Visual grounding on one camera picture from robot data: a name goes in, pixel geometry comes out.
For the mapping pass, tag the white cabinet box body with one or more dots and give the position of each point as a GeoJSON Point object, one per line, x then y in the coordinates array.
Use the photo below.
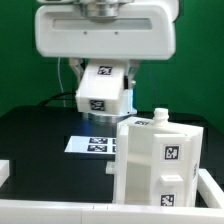
{"type": "Point", "coordinates": [133, 159]}

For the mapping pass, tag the white paper with markers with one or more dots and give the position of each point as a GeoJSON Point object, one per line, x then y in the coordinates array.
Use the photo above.
{"type": "Point", "coordinates": [95, 145]}

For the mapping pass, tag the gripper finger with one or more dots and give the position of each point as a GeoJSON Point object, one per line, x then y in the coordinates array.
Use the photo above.
{"type": "Point", "coordinates": [76, 66]}
{"type": "Point", "coordinates": [131, 70]}

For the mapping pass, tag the white cabinet top block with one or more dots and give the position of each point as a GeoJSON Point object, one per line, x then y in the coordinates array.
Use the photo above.
{"type": "Point", "coordinates": [101, 88]}

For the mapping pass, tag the white left border rail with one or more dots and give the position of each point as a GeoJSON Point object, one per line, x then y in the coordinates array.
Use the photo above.
{"type": "Point", "coordinates": [4, 171]}

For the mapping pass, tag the white border rail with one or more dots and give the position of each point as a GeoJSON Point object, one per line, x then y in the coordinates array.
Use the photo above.
{"type": "Point", "coordinates": [34, 212]}
{"type": "Point", "coordinates": [4, 171]}
{"type": "Point", "coordinates": [210, 191]}

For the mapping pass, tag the white right border rail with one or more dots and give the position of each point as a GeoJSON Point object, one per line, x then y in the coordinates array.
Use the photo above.
{"type": "Point", "coordinates": [210, 191]}

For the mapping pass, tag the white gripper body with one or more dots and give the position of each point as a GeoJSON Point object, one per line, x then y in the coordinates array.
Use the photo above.
{"type": "Point", "coordinates": [140, 31]}

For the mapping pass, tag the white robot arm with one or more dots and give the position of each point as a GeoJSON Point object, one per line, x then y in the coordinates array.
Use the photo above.
{"type": "Point", "coordinates": [101, 9]}

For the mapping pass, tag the white front border rail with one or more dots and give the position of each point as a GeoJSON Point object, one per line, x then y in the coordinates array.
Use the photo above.
{"type": "Point", "coordinates": [34, 212]}

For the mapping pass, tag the white cabinet door panel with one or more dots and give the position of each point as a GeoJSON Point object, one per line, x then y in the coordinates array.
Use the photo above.
{"type": "Point", "coordinates": [172, 181]}

